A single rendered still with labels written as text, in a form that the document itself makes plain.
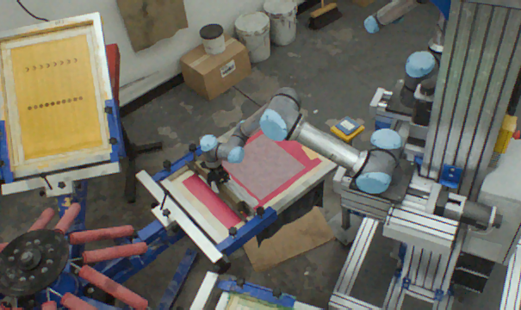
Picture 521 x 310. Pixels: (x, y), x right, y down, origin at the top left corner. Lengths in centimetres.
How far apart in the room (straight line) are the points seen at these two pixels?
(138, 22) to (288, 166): 205
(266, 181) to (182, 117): 198
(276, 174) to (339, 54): 242
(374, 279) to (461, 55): 163
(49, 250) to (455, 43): 168
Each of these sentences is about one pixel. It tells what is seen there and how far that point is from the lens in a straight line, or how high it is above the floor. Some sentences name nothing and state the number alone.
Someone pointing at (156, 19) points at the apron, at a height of 73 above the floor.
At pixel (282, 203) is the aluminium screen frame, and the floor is 99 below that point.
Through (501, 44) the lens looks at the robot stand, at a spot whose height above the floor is 189.
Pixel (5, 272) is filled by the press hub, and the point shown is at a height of 131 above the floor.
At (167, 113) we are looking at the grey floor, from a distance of 453.
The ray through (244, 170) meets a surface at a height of 95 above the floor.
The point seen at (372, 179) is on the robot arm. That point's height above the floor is 146.
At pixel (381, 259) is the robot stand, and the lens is 319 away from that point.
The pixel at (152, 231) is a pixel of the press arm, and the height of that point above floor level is 104.
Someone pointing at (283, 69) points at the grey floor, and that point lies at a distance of 473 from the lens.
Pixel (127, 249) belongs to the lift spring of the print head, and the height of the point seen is 112.
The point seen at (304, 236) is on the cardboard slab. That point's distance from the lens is 350.
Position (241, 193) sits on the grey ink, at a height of 96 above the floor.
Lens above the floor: 296
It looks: 48 degrees down
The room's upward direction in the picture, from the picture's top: 10 degrees counter-clockwise
